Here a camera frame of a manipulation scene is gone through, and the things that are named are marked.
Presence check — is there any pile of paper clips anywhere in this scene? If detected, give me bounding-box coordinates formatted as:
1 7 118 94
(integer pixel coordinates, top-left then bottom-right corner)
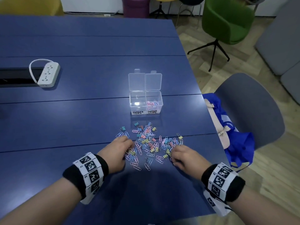
116 122 184 172

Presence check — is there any black table cable tray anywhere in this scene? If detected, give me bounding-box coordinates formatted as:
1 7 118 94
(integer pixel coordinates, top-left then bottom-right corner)
0 69 44 87

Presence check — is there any person's left forearm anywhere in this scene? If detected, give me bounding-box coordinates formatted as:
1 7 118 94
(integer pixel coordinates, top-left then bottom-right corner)
0 177 83 225

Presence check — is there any grey sofa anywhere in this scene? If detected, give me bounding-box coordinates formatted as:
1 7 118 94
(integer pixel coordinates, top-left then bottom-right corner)
255 0 300 106

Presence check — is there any person's left hand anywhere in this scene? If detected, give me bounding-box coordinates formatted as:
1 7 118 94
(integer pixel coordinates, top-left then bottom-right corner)
96 136 135 174

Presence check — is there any person's right forearm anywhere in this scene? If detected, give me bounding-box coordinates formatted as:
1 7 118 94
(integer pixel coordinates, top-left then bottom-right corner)
225 185 300 225

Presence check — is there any dark chair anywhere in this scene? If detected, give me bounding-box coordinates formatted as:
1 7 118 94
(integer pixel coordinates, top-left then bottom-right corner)
175 0 206 27

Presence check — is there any clear two-compartment plastic box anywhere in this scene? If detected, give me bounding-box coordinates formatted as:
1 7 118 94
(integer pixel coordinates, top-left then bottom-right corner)
128 69 164 115

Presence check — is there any blue bag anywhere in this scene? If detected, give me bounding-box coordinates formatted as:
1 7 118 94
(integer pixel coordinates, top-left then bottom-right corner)
202 93 255 173

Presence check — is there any black marker wristband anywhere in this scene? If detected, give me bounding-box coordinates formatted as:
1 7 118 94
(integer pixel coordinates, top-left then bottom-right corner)
201 162 246 203
62 152 109 205

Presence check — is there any person's right hand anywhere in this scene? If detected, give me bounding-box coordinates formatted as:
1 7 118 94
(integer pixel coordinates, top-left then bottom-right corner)
170 145 213 180

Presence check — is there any large yellow chair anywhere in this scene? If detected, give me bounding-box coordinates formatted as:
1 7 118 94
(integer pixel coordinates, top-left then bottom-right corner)
0 0 65 16

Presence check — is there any purple stool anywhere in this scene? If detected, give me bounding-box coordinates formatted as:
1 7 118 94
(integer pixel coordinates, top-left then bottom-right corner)
122 0 150 18

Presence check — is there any green chair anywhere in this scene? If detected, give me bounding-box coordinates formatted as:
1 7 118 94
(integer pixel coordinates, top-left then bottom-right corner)
187 0 255 73

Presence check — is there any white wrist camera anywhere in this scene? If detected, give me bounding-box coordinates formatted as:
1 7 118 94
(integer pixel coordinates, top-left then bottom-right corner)
202 188 233 217
80 182 104 205

